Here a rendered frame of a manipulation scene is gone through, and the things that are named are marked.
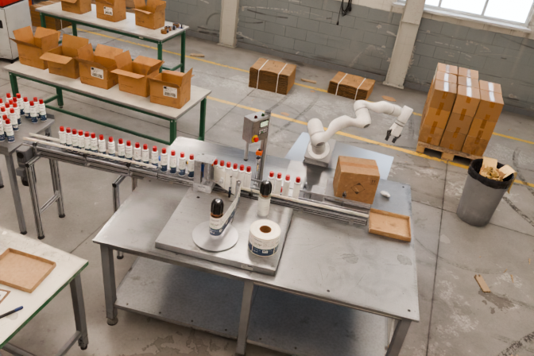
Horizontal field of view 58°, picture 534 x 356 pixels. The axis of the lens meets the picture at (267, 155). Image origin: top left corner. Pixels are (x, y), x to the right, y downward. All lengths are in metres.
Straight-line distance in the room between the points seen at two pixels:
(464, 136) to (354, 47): 2.97
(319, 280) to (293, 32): 6.37
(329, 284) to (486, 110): 3.90
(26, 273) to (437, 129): 5.02
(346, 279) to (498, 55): 6.02
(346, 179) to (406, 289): 0.95
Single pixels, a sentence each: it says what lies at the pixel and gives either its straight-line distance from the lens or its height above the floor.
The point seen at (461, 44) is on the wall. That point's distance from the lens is 8.53.
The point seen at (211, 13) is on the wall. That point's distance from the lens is 9.50.
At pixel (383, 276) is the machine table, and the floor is 0.83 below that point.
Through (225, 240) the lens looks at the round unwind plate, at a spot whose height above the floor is 0.89.
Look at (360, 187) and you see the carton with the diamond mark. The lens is 3.77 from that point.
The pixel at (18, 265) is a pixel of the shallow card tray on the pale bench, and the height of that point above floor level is 0.80.
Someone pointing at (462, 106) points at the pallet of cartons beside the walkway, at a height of 0.75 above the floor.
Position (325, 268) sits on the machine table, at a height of 0.83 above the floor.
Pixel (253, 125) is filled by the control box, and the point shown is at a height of 1.44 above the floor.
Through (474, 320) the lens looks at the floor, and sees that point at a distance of 4.55.
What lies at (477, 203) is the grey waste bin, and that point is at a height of 0.28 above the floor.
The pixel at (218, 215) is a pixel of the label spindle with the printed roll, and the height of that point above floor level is 1.08.
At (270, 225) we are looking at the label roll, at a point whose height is 1.02.
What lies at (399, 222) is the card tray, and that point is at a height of 0.83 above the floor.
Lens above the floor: 3.03
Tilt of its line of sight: 31 degrees down
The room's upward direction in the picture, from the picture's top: 7 degrees clockwise
